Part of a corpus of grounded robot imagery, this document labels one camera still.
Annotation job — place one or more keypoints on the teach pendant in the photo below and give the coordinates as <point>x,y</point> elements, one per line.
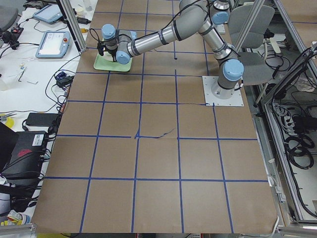
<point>53,45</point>
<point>48,14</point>

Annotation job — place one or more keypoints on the black computer case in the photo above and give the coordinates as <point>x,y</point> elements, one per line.
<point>26,159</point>

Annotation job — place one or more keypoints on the light green tray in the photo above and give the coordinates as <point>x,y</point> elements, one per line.
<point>105,63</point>

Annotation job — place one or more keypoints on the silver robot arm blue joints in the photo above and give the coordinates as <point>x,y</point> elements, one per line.
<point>194,16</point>

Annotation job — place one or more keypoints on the black power adapter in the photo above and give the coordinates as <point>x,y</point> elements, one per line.
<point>40,119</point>

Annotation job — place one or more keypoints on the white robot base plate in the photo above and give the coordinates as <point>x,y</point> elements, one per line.
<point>217,96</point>

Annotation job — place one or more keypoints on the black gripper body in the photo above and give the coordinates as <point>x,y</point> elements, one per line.
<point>110,50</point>

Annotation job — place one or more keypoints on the grey office chair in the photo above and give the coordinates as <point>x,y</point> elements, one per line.
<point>255,69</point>

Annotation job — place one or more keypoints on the teach pendant near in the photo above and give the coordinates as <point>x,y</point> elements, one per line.
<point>53,45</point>

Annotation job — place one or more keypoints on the teach pendant far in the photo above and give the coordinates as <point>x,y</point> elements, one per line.
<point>48,14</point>

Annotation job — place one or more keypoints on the aluminium frame post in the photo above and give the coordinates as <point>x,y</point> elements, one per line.
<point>73,26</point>

